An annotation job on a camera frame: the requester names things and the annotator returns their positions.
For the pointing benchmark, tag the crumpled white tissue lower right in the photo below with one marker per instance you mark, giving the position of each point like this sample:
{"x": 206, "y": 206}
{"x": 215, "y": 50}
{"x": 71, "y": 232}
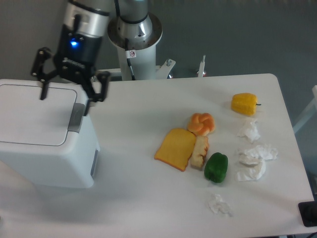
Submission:
{"x": 251, "y": 173}

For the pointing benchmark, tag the crumpled white tissue upper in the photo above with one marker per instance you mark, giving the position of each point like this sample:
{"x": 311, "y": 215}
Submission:
{"x": 249, "y": 130}

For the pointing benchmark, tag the crumpled white tissue middle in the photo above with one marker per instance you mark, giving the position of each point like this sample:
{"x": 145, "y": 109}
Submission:
{"x": 253, "y": 156}

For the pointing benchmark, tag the crumpled white tissue front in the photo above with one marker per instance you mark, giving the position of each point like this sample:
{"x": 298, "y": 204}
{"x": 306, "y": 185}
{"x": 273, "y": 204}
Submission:
{"x": 217, "y": 204}

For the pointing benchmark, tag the yellow bell pepper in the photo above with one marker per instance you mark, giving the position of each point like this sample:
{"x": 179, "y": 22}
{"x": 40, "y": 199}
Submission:
{"x": 245, "y": 103}

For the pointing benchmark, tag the orange knotted bread roll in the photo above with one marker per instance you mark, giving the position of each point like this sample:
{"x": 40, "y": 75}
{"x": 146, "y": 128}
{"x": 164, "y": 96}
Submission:
{"x": 201, "y": 124}

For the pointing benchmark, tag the beige bread piece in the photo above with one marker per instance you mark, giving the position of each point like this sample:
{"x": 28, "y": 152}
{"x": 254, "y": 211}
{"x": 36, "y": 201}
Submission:
{"x": 200, "y": 151}

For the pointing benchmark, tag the green bell pepper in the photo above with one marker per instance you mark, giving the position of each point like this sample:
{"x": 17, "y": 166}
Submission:
{"x": 216, "y": 167}

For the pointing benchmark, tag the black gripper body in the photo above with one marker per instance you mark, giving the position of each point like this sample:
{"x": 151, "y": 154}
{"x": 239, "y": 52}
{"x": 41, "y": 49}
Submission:
{"x": 76, "y": 53}

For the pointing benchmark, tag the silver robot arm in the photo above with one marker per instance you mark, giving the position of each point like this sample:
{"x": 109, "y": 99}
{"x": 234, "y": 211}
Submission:
{"x": 128, "y": 24}

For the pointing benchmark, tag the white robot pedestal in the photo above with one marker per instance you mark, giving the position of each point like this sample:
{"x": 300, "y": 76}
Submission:
{"x": 140, "y": 65}

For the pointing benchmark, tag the crumpled white tissue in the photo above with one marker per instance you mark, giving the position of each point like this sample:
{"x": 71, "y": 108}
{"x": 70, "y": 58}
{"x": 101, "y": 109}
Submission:
{"x": 249, "y": 130}
{"x": 217, "y": 204}
{"x": 251, "y": 173}
{"x": 253, "y": 156}

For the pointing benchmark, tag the black device at edge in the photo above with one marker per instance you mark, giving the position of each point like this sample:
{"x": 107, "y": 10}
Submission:
{"x": 308, "y": 212}

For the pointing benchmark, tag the yellow toast slice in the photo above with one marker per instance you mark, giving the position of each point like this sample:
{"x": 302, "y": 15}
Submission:
{"x": 176, "y": 148}

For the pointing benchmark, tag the white trash can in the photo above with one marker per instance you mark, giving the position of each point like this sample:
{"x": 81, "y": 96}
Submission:
{"x": 70, "y": 164}

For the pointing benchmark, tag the white frame right edge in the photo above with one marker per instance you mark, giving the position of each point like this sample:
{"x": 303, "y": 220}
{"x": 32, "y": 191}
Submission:
{"x": 307, "y": 112}

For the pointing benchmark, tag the white trash can lid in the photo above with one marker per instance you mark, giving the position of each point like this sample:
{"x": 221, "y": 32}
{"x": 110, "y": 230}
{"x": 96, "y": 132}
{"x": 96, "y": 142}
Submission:
{"x": 25, "y": 119}

